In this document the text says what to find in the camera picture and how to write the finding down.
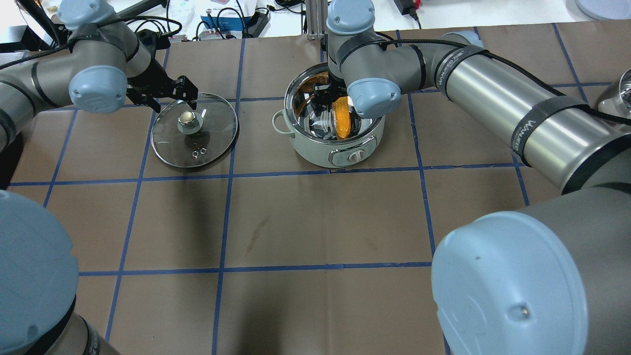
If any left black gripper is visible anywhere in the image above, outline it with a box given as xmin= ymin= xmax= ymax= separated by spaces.
xmin=126 ymin=62 xmax=199 ymax=114

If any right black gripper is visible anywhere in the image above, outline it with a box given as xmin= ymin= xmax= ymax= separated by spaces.
xmin=313 ymin=81 xmax=348 ymax=111

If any yellow corn cob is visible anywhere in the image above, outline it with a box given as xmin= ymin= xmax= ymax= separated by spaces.
xmin=332 ymin=96 xmax=352 ymax=140

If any glass pot lid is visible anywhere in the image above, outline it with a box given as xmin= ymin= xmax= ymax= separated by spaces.
xmin=150 ymin=94 xmax=240 ymax=169

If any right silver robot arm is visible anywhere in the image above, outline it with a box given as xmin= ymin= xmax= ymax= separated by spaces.
xmin=321 ymin=155 xmax=630 ymax=355

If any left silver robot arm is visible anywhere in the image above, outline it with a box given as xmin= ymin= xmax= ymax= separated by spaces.
xmin=1 ymin=0 xmax=198 ymax=355

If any pale green electric pot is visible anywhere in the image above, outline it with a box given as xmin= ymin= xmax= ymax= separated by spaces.
xmin=271 ymin=63 xmax=385 ymax=169

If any blue white box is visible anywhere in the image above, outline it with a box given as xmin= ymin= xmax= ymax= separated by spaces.
xmin=199 ymin=3 xmax=258 ymax=34

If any black power adapter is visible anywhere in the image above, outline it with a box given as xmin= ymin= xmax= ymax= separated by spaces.
xmin=393 ymin=0 xmax=422 ymax=29

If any brown paper table cover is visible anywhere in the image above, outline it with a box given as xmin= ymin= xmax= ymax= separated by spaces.
xmin=0 ymin=20 xmax=631 ymax=355

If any aluminium frame post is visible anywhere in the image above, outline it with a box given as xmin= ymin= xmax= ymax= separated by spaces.
xmin=305 ymin=0 xmax=329 ymax=41

